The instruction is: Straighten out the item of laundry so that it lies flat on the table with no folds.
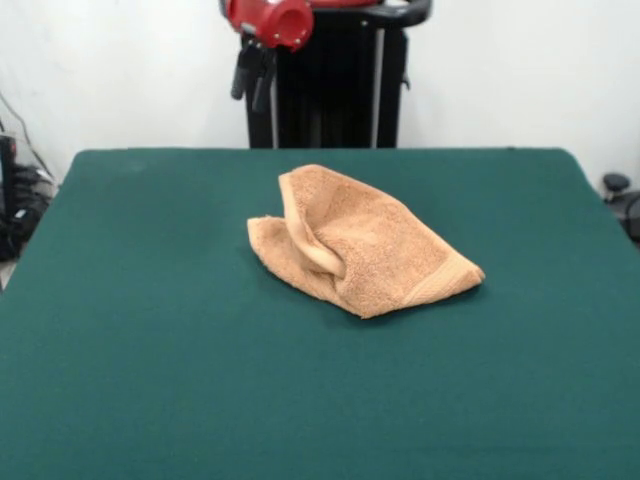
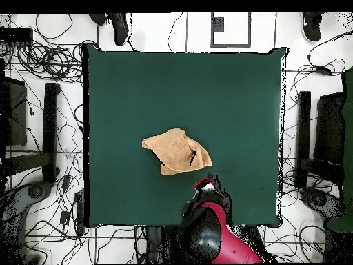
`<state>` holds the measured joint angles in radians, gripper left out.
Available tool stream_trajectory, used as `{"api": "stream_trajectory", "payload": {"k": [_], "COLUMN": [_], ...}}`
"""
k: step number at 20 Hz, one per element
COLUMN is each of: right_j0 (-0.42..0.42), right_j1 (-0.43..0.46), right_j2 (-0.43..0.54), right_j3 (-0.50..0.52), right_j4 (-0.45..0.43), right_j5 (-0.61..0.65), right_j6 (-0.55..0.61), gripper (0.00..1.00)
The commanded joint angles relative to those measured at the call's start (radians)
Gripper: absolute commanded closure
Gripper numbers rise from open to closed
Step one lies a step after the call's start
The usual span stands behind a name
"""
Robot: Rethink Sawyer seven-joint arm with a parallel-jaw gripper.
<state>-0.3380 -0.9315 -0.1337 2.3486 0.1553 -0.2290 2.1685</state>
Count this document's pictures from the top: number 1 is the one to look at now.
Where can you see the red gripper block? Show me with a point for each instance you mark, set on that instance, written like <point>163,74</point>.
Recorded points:
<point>265,22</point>

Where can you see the tan terry towel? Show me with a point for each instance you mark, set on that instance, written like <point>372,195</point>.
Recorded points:
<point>370,250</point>

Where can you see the black equipment stack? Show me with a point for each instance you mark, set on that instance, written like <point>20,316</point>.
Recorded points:
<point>10,200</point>

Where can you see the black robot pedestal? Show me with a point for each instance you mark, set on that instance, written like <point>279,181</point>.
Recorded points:
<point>325,100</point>

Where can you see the black office chair base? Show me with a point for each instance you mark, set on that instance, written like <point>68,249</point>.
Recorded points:
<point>620,195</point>

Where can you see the dark green table cloth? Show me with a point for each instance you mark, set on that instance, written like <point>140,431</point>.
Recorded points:
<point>150,350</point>

